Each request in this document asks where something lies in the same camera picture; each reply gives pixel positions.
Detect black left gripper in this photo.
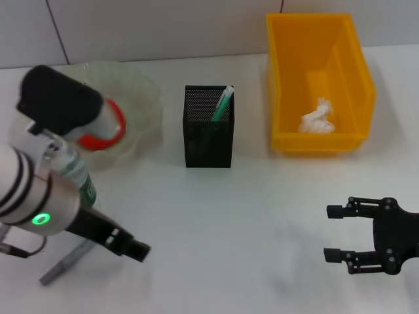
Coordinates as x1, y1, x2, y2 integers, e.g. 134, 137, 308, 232
64, 207, 152, 263

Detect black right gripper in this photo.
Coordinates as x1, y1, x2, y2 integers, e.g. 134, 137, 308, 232
323, 196, 419, 276

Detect clear green-label water bottle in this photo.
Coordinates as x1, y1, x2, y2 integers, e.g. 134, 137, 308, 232
52, 142, 99, 212

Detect red-orange fruit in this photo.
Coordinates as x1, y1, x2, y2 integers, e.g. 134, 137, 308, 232
75, 97, 127, 152

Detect white paper ball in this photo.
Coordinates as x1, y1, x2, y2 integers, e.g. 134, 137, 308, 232
298, 97, 335, 133

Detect mint green pen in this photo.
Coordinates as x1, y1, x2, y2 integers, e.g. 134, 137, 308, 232
199, 85, 235, 154

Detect grey pen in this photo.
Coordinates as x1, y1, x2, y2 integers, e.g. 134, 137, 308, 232
39, 240, 96, 286

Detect black mesh pen holder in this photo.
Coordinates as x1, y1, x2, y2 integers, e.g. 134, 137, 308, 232
181, 84, 235, 169

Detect pale green glass fruit plate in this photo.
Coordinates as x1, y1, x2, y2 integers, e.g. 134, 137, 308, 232
62, 60, 164, 171

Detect yellow plastic bin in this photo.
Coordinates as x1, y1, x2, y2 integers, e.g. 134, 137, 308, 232
264, 12, 376, 154

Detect left gripper cable with connector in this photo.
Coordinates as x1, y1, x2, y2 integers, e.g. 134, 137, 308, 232
0, 225, 49, 259

